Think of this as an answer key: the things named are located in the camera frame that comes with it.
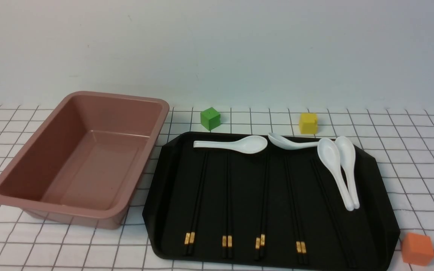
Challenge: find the green cube block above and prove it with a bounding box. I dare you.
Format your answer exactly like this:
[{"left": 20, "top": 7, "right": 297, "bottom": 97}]
[{"left": 200, "top": 107, "right": 221, "bottom": 131}]

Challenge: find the white ceramic spoon far left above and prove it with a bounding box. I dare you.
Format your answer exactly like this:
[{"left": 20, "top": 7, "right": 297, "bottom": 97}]
[{"left": 193, "top": 135, "right": 267, "bottom": 154}]

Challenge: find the white ceramic spoon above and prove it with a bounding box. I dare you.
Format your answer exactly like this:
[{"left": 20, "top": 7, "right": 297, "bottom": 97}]
[
  {"left": 267, "top": 132, "right": 318, "bottom": 150},
  {"left": 335, "top": 136, "right": 360, "bottom": 209},
  {"left": 317, "top": 138, "right": 355, "bottom": 211},
  {"left": 193, "top": 135, "right": 267, "bottom": 154}
]

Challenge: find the white ceramic spoon middle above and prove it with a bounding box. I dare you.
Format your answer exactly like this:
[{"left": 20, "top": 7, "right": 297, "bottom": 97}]
[{"left": 267, "top": 132, "right": 318, "bottom": 150}]

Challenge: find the yellow cube block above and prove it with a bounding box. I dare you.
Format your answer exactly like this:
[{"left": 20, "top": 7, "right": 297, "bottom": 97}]
[{"left": 299, "top": 113, "right": 318, "bottom": 134}]

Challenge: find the black plastic serving tray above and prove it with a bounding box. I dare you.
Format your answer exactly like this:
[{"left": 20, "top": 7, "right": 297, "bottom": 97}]
[{"left": 143, "top": 132, "right": 400, "bottom": 271}]

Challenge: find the plain black chopstick left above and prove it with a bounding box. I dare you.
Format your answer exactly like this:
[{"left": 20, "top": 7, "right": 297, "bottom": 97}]
[{"left": 310, "top": 159, "right": 353, "bottom": 268}]

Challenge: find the plain black chopstick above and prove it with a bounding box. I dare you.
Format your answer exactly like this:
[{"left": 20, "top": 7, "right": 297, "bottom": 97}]
[
  {"left": 310, "top": 159, "right": 353, "bottom": 268},
  {"left": 314, "top": 158, "right": 358, "bottom": 268}
]

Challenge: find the white ceramic spoon front right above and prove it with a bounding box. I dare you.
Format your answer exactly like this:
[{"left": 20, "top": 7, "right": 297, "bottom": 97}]
[{"left": 317, "top": 138, "right": 355, "bottom": 211}]

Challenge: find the plain black chopstick right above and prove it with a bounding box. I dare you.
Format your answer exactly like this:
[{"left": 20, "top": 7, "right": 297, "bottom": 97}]
[{"left": 314, "top": 158, "right": 358, "bottom": 268}]

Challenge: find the white ceramic spoon far right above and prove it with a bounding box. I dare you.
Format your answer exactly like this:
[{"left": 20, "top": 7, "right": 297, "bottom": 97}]
[{"left": 335, "top": 136, "right": 360, "bottom": 209}]

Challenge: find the pink rectangular baking pan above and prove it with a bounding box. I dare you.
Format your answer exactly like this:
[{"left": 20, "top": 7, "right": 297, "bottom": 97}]
[{"left": 0, "top": 91, "right": 170, "bottom": 229}]

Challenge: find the orange cube block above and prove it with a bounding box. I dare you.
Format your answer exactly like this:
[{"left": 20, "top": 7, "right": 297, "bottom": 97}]
[{"left": 401, "top": 233, "right": 434, "bottom": 266}]

